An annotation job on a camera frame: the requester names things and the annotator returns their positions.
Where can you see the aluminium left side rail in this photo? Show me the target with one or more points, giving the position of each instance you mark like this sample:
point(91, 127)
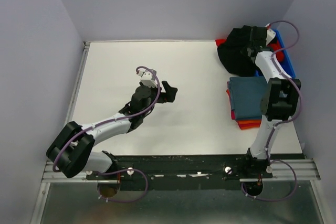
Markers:
point(77, 84)

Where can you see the aluminium rail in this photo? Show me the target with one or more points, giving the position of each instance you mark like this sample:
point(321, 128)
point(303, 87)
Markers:
point(77, 84)
point(295, 169)

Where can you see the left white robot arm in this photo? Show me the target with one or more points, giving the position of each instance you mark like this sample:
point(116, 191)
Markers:
point(71, 152)

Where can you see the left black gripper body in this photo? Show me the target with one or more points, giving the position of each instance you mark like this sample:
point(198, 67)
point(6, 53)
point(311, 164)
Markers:
point(154, 95)

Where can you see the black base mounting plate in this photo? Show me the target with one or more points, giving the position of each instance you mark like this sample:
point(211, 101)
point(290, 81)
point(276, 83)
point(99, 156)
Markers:
point(184, 172)

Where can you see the aluminium front rail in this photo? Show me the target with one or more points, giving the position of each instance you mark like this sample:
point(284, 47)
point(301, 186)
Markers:
point(295, 169)

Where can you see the blue plastic bin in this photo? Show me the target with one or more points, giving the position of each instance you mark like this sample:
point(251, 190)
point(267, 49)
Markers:
point(284, 58)

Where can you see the black floral t shirt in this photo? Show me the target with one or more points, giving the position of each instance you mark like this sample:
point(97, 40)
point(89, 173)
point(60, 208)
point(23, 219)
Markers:
point(230, 52)

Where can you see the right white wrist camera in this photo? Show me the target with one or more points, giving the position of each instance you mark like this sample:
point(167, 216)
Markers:
point(271, 34)

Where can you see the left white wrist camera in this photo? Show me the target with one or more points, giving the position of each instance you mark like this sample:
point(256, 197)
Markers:
point(147, 78)

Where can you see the folded teal t shirt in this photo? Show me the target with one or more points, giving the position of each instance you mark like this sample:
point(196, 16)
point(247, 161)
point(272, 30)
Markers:
point(245, 95)

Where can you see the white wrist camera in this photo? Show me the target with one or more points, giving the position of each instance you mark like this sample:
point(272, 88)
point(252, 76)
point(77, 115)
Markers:
point(271, 34)
point(147, 78)

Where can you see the folded magenta t shirt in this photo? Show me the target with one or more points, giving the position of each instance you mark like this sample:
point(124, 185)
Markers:
point(233, 117)

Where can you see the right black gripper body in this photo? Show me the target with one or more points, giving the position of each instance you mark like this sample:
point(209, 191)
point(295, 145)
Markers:
point(245, 49)

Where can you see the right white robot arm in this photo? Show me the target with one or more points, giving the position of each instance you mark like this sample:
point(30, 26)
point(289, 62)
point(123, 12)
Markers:
point(279, 102)

